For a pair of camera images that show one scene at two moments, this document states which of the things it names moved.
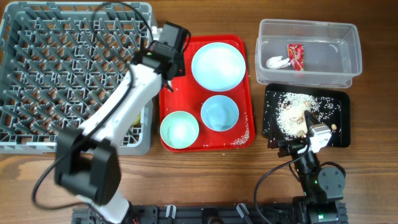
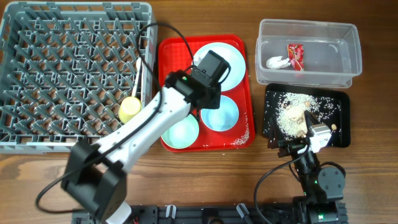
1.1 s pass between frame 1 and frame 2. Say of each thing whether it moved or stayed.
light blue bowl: stayed
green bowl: stayed
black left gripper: moved
